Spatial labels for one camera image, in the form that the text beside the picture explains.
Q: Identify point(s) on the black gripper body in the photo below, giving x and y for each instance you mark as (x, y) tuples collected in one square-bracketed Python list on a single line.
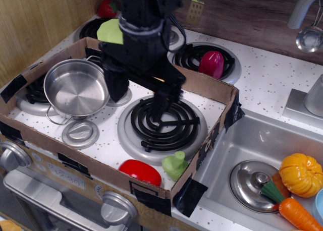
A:
[(143, 61)]

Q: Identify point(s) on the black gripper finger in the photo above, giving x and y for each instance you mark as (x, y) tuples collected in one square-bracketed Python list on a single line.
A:
[(163, 98), (116, 82)]

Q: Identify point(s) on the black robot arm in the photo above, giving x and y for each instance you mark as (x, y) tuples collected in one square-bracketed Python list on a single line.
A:
[(149, 19)]

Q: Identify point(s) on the steel pot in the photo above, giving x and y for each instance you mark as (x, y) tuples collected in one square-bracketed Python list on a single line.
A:
[(75, 89)]

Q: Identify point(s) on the steel pot lid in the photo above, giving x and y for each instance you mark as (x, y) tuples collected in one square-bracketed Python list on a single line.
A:
[(246, 181)]

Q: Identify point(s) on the grey stovetop knob middle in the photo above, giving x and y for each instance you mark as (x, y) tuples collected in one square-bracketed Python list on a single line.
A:
[(124, 99)]

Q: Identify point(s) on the grey stovetop knob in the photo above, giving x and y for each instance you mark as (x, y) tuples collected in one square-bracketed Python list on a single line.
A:
[(124, 99), (80, 134), (173, 38)]

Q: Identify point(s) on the grey stovetop knob back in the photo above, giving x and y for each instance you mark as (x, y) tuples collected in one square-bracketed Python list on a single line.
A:
[(173, 38)]

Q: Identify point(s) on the back right black burner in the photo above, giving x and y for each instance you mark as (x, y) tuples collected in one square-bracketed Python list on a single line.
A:
[(190, 56)]

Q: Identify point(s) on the green plastic plate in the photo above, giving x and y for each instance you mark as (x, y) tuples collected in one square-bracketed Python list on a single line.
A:
[(109, 31)]

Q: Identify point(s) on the back left black burner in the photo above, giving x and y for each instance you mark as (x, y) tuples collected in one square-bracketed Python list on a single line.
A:
[(89, 29)]

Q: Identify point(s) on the grey stovetop knob front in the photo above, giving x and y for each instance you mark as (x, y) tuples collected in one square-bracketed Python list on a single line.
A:
[(80, 134)]

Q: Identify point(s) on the red toy strawberry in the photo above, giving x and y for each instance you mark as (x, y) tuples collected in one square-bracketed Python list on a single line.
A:
[(107, 9)]

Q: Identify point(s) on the hanging green spatula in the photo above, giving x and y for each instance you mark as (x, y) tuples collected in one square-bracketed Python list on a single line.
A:
[(195, 12)]

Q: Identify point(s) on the red toy pepper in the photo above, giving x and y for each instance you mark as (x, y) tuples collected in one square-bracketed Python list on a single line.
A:
[(141, 171)]

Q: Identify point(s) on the front left black burner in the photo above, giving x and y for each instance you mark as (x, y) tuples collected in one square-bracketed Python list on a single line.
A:
[(32, 99)]

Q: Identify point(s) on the steel sink basin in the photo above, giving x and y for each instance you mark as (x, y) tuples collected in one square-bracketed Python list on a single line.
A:
[(253, 137)]

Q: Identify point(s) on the cardboard fence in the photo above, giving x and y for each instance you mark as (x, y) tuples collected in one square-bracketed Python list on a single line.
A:
[(161, 199)]

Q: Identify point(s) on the grey oven knob right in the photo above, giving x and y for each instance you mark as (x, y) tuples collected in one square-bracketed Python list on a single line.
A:
[(116, 209)]

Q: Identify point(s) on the grey oven knob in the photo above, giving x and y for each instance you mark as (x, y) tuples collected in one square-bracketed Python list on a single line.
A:
[(13, 157), (116, 209)]

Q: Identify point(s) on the grey oven knob left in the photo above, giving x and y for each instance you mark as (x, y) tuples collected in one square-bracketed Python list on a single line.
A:
[(13, 157)]

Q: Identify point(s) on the grey faucet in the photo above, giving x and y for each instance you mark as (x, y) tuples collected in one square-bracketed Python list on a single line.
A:
[(305, 107)]

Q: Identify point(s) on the hanging steel ladle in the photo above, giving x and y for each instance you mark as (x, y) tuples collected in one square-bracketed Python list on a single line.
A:
[(309, 39)]

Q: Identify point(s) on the orange toy pumpkin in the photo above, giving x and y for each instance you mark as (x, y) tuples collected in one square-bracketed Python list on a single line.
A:
[(301, 175)]

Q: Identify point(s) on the orange toy carrot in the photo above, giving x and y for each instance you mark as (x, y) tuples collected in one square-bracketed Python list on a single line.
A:
[(291, 209)]

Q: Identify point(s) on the orange toy bottom left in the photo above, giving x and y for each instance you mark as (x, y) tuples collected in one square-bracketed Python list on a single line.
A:
[(7, 225)]

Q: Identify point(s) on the light blue cup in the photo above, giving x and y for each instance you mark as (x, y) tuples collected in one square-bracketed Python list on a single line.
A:
[(317, 207)]

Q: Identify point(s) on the grey oven door handle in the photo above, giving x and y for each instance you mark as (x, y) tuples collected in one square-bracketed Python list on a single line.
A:
[(65, 206)]

